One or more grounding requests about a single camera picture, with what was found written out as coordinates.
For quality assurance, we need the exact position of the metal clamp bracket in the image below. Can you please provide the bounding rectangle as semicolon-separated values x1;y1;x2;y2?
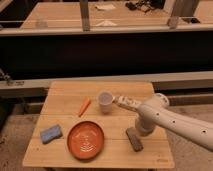
0;68;24;86

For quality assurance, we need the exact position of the grey metal post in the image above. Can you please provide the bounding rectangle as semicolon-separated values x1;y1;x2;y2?
80;0;90;31

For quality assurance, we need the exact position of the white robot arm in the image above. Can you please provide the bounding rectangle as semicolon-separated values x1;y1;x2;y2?
137;93;213;152

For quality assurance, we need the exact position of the white mug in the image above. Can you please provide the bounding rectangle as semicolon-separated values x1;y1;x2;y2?
97;91;115;114

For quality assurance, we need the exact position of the blue sponge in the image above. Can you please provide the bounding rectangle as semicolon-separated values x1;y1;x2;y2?
40;125;63;144

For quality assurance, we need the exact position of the black cable bundle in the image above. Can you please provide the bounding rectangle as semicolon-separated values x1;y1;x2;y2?
125;0;165;13

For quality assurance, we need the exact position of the dark grey eraser block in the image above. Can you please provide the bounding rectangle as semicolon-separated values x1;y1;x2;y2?
126;127;143;152

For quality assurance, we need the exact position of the folded white paper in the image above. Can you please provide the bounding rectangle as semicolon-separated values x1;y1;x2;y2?
96;20;117;26

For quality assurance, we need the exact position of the orange round plate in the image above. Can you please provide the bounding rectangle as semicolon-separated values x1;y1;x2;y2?
67;121;105;160

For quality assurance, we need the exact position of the white paper sheet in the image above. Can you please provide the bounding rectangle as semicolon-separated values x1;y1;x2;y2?
95;4;116;11

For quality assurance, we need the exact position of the orange carrot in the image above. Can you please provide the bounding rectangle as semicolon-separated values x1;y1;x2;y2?
78;98;91;117

